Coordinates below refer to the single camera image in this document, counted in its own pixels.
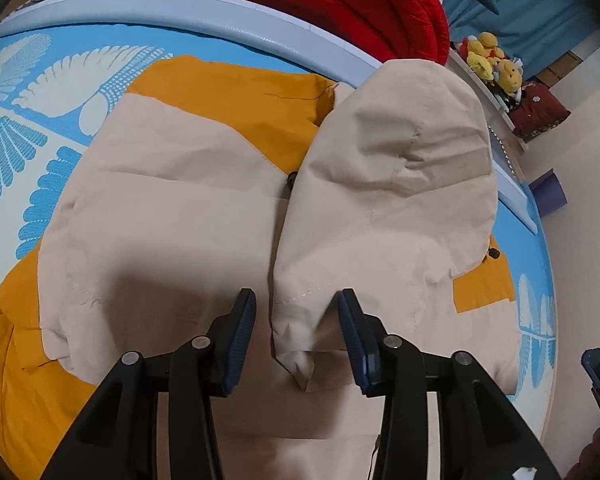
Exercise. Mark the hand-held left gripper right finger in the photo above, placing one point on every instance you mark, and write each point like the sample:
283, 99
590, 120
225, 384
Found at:
357, 345

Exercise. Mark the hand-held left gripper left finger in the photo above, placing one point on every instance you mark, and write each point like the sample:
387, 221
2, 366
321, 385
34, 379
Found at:
237, 345

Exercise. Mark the beige and orange hooded jacket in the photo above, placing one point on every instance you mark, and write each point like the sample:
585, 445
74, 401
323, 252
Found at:
180, 220

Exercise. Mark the purple bag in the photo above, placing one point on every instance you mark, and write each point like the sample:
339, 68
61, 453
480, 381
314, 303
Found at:
550, 194

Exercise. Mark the grey mat with dotted trim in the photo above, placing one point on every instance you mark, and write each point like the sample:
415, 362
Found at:
502, 150

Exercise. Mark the dark red cushion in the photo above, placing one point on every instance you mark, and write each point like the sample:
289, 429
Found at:
540, 110

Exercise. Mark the black and white plush toy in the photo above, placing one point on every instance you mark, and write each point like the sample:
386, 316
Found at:
509, 100

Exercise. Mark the yellow plush toy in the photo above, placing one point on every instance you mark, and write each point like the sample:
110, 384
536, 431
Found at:
509, 76
482, 55

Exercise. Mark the blue curtain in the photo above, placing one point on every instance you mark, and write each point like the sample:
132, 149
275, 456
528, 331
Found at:
530, 10

